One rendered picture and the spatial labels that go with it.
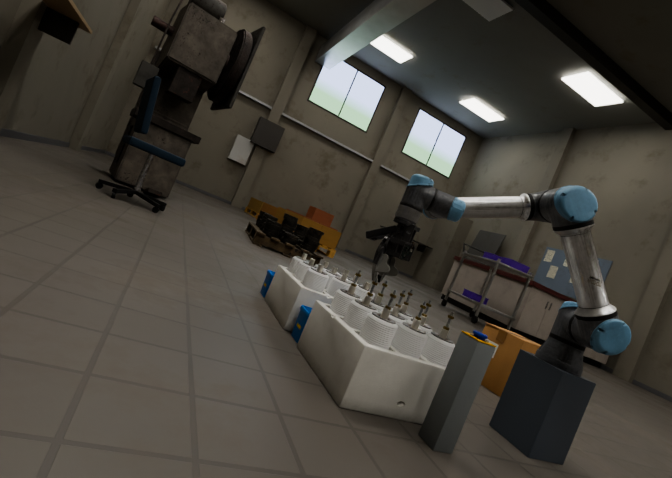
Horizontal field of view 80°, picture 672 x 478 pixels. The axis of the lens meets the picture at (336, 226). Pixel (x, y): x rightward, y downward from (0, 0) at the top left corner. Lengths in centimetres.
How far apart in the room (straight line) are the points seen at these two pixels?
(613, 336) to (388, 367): 71
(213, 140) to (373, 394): 1047
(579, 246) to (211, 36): 454
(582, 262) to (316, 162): 1076
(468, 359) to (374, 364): 25
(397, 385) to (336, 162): 1108
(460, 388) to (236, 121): 1068
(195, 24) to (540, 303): 661
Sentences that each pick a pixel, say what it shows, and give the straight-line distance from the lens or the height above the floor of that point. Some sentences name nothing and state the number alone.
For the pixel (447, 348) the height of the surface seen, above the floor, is 23.
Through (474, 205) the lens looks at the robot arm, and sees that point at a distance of 146.
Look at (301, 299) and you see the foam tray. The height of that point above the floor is 13.
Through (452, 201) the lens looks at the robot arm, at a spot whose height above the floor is 66.
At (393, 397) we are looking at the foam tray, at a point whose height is 6.
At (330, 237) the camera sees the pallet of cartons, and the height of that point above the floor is 31.
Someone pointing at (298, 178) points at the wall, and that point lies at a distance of 1175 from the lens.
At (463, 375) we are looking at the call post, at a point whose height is 21.
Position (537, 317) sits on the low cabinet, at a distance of 782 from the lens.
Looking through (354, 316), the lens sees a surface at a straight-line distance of 128.
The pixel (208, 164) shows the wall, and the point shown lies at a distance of 1132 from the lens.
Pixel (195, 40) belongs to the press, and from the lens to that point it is 518.
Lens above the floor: 43
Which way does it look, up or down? 1 degrees up
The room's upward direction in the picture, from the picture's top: 23 degrees clockwise
